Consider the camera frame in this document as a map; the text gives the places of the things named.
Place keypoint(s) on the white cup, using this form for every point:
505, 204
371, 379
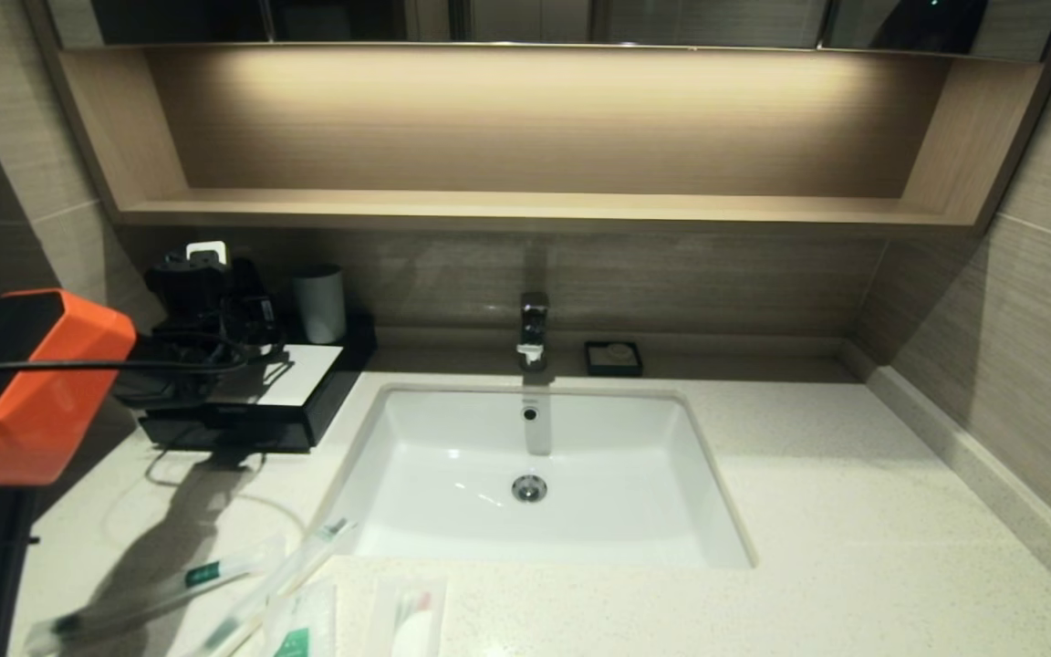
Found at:
320, 306

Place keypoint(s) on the chrome sink drain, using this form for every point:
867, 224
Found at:
530, 489

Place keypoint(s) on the clear packet with red item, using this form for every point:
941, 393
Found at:
411, 620

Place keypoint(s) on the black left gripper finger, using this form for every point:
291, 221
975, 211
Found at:
267, 319

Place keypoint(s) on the white sink basin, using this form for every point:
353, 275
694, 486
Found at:
452, 474

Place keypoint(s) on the round soap bar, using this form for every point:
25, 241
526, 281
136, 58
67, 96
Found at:
618, 353

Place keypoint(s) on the clear sachet with green print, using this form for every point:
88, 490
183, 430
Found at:
302, 630

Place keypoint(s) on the mirror cabinet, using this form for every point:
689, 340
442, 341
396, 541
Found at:
671, 23

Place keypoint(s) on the black soap dish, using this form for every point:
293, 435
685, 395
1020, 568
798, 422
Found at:
594, 365

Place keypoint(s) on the wooden wall shelf niche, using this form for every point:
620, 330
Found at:
535, 210

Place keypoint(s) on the chrome faucet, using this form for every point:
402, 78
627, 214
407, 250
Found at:
533, 328

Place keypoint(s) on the black amenity box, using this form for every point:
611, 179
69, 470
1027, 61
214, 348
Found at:
352, 360

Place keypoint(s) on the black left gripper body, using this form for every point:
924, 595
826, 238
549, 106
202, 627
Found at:
188, 292

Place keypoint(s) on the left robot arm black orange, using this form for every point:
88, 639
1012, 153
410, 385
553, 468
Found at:
42, 383

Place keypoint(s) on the toothbrush with green label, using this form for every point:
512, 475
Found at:
204, 573

